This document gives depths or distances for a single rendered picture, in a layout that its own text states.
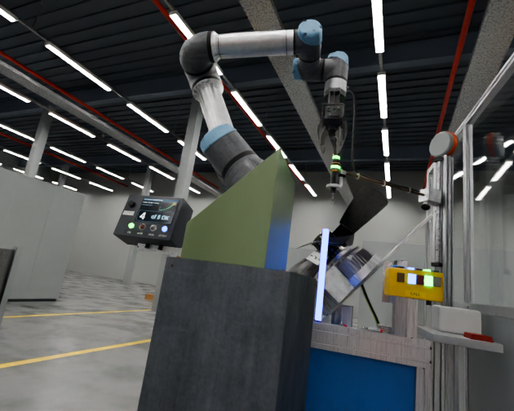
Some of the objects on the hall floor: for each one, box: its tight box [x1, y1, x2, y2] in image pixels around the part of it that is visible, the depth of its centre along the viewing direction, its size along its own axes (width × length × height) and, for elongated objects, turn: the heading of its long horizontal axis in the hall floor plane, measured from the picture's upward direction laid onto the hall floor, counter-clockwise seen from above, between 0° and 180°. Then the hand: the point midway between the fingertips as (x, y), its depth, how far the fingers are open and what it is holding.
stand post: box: [341, 304, 352, 327], centre depth 147 cm, size 4×9×91 cm, turn 17°
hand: (330, 151), depth 111 cm, fingers open, 4 cm apart
